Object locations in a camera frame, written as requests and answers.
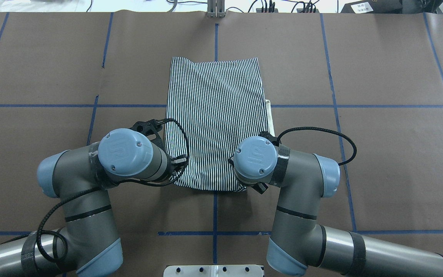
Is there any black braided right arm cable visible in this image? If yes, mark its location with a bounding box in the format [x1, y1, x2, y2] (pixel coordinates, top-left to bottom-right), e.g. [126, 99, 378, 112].
[275, 127, 357, 167]

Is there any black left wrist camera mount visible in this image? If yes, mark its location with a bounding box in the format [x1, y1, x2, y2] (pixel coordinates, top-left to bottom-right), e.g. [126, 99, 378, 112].
[129, 119, 166, 151]

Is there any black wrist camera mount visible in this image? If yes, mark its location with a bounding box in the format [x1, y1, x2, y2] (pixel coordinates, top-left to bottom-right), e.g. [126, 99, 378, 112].
[258, 131, 280, 147]
[129, 119, 166, 151]

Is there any aluminium frame post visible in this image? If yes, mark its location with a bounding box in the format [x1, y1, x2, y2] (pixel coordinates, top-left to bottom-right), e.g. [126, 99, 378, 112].
[206, 0, 226, 18]

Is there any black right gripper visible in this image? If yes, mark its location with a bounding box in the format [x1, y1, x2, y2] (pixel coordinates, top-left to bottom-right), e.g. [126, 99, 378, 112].
[251, 182, 269, 195]

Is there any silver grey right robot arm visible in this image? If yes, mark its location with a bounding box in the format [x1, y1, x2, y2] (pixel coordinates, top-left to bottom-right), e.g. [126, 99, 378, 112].
[231, 136, 443, 277]

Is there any navy white striped polo shirt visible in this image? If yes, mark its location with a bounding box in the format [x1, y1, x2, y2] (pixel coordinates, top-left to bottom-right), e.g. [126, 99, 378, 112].
[165, 57, 268, 192]

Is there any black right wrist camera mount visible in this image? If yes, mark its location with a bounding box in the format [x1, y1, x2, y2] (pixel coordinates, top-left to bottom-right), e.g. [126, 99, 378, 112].
[258, 131, 280, 147]

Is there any black power box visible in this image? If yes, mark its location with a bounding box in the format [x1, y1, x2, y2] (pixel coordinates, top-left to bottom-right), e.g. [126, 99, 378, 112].
[339, 0, 403, 14]

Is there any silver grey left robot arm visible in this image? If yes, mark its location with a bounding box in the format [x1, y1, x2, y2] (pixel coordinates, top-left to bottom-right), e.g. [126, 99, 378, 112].
[0, 128, 189, 277]

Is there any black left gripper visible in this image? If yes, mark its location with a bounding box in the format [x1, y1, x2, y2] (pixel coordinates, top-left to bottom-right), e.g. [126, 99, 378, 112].
[164, 153, 189, 181]

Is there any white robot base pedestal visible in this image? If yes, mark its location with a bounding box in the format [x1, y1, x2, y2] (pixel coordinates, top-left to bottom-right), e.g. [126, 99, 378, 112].
[163, 264, 265, 277]

